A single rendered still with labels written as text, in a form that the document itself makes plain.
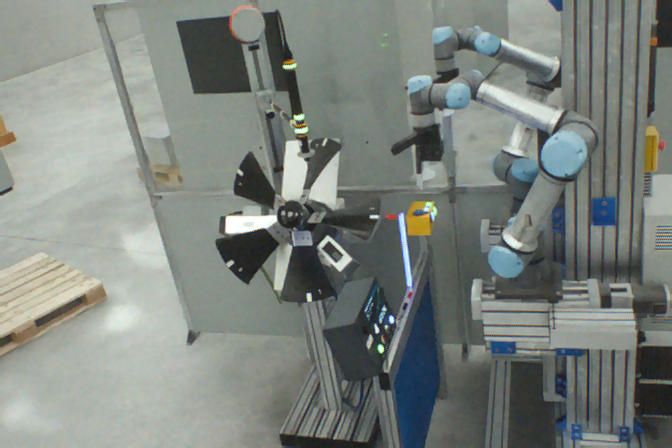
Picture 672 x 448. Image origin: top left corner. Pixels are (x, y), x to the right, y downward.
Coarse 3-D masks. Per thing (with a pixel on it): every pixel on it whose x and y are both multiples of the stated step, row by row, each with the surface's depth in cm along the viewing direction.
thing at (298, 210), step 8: (288, 200) 272; (280, 208) 273; (288, 208) 272; (296, 208) 271; (304, 208) 271; (312, 208) 281; (280, 216) 272; (288, 216) 272; (296, 216) 270; (304, 216) 270; (280, 224) 271; (288, 224) 271; (296, 224) 269; (304, 224) 272; (312, 224) 278
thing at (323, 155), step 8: (312, 144) 286; (320, 144) 281; (328, 144) 276; (336, 144) 273; (320, 152) 278; (328, 152) 274; (336, 152) 271; (312, 160) 282; (320, 160) 275; (328, 160) 271; (312, 168) 278; (320, 168) 273; (312, 176) 275; (304, 184) 280; (312, 184) 273
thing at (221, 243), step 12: (264, 228) 276; (216, 240) 279; (228, 240) 278; (240, 240) 278; (252, 240) 277; (264, 240) 278; (228, 252) 279; (240, 252) 279; (252, 252) 279; (264, 252) 280; (240, 264) 280; (252, 264) 281; (240, 276) 282; (252, 276) 282
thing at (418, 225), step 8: (416, 208) 292; (424, 208) 291; (432, 208) 291; (408, 216) 287; (416, 216) 285; (424, 216) 284; (408, 224) 288; (416, 224) 286; (424, 224) 285; (432, 224) 291; (408, 232) 289; (416, 232) 288; (424, 232) 287
